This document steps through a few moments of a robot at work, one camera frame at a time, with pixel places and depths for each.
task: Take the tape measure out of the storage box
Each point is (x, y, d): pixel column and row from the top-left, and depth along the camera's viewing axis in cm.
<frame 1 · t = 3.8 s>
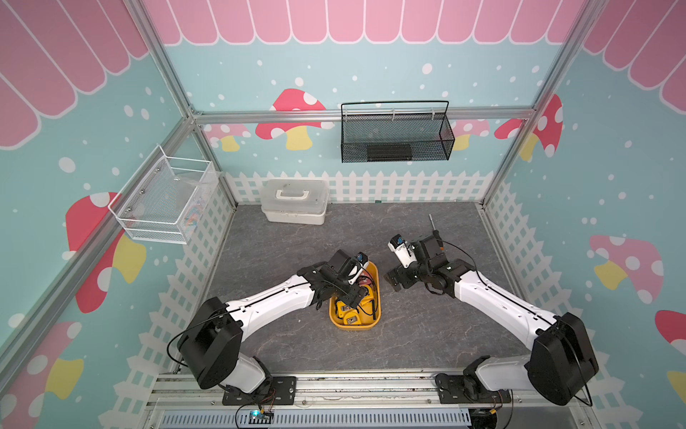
left hand: (352, 290, 84), fingers open
right hand: (397, 267, 85), fingers open
yellow storage tray: (367, 320, 89), on the table
white plastic toolbox: (295, 200, 109), point 12 cm above the table
pink round tape measure: (364, 279, 96), point 3 cm above the table
yellow tape measure: (345, 311, 87), point 4 cm above the table
yellow tape measure in tray: (351, 319, 86), point 3 cm above the table

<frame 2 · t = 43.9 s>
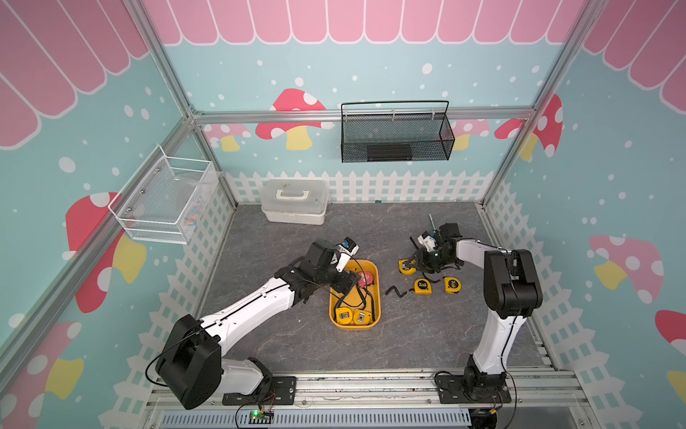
left hand: (349, 274, 82), fingers open
right hand: (411, 264, 99), fingers open
yellow tape measure: (408, 272, 99), point 2 cm above the table
yellow tape measure with strap: (422, 286, 94), point 3 cm above the table
yellow tape measure 2: (452, 285, 95), point 2 cm above the table
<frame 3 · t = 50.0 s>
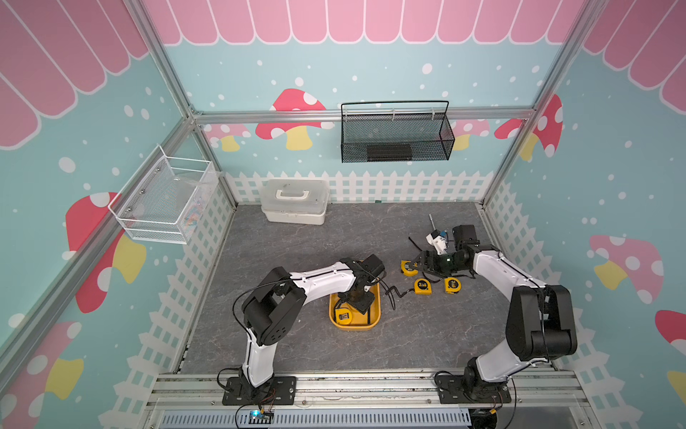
left hand: (356, 305, 90), fingers open
right hand: (418, 266, 90), fingers open
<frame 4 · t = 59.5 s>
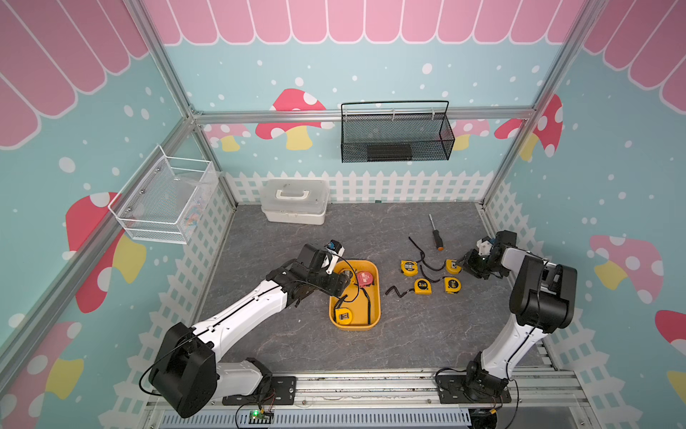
left hand: (338, 281, 83), fingers open
right hand: (461, 262, 99), fingers open
